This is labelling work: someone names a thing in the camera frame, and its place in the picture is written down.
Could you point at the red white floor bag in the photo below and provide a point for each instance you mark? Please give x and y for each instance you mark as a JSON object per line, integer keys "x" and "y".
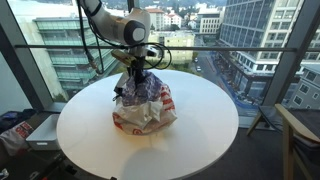
{"x": 15, "y": 138}

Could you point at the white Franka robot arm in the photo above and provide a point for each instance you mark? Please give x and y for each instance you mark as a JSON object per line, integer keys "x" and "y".
{"x": 116, "y": 25}

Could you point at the white storage box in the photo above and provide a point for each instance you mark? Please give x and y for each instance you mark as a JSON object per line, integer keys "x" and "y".
{"x": 45, "y": 135}

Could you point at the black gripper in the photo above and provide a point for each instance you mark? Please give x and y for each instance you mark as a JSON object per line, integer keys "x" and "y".
{"x": 139, "y": 68}

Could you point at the wooden chair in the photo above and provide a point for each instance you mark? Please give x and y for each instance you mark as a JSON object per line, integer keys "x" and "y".
{"x": 293, "y": 130}

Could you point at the horizontal window rail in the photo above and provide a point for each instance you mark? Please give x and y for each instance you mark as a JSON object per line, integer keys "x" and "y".
{"x": 233, "y": 49}

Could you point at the dark backpack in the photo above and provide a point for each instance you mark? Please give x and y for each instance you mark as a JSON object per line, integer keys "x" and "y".
{"x": 13, "y": 118}

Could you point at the white red plastic bag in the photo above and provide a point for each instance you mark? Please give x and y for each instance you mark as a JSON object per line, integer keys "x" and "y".
{"x": 146, "y": 116}

